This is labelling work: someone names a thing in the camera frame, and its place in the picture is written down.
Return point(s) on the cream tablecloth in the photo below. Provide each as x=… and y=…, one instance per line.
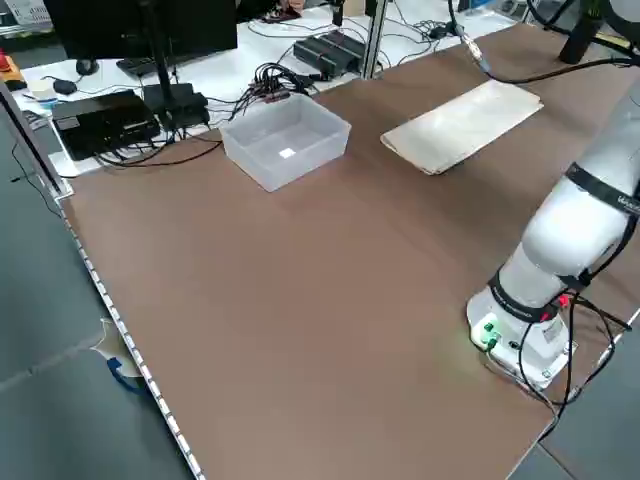
x=465, y=125

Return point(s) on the clear plastic box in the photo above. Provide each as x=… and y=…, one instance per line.
x=280, y=175

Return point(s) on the black finned electronics box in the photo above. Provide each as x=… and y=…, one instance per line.
x=330, y=52

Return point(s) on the black flat computer box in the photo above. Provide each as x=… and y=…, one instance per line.
x=100, y=125

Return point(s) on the usb hub with plugs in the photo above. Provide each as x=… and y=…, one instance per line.
x=272, y=95

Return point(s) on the white blue floor scrap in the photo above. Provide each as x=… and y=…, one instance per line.
x=117, y=367

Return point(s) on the black computer monitor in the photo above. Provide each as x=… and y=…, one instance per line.
x=150, y=25

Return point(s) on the black computer mouse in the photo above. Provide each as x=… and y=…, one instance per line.
x=87, y=66

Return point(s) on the black puck device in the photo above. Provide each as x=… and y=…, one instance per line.
x=65, y=86

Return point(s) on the red emergency stop button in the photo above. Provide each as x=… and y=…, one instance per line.
x=5, y=62

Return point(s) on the aluminium camera post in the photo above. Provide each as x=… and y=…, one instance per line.
x=374, y=40

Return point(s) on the aluminium frame rail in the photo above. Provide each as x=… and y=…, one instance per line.
x=35, y=150

